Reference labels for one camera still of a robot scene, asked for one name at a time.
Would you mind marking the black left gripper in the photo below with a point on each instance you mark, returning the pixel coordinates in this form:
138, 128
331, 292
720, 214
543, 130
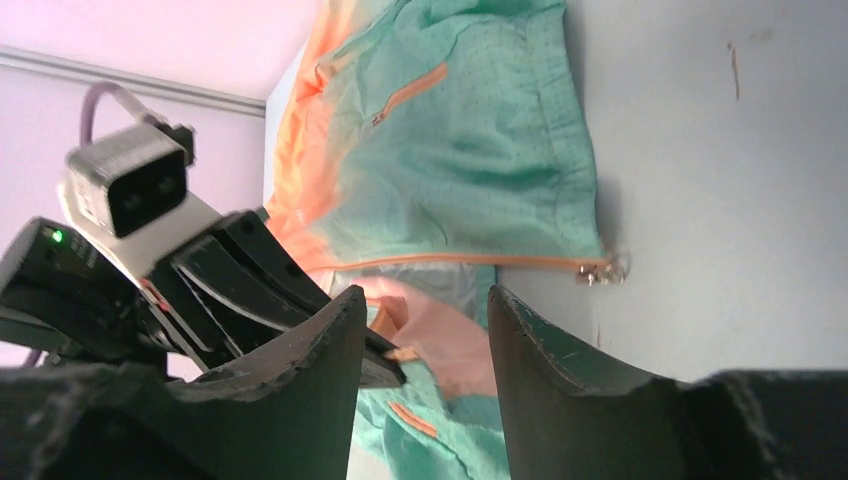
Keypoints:
230, 290

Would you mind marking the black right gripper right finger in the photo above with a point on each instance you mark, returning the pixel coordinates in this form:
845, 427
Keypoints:
572, 411

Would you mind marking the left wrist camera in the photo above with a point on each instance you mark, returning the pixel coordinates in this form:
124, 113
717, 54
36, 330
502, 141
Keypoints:
127, 194

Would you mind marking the teal and orange jacket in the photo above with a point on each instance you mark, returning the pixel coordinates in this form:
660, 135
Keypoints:
425, 145

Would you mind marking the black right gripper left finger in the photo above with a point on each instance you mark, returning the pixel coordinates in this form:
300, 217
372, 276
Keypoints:
283, 411

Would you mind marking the silver zipper slider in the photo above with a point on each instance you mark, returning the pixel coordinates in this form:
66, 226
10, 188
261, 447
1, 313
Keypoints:
611, 271

